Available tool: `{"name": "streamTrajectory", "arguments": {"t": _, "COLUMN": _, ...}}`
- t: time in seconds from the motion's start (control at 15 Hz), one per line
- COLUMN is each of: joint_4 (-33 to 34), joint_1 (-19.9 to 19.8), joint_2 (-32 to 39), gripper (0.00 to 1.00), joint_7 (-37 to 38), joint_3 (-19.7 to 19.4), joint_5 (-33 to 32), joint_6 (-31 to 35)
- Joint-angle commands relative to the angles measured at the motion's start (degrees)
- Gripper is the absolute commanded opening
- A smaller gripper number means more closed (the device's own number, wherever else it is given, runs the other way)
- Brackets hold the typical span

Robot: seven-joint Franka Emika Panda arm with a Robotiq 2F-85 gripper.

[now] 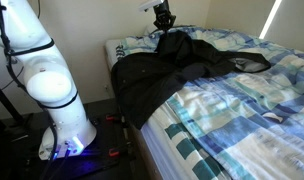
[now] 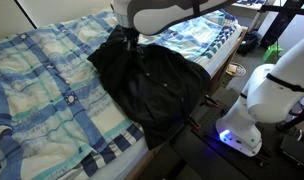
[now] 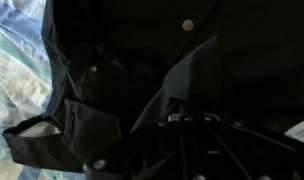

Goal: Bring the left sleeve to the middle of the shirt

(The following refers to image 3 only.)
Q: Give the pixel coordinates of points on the black button shirt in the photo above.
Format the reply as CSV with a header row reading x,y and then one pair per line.
x,y
132,66

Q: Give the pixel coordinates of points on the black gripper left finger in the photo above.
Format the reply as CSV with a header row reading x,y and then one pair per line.
x,y
170,146

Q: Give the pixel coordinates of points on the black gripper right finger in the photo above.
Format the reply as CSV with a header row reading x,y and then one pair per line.
x,y
205,146

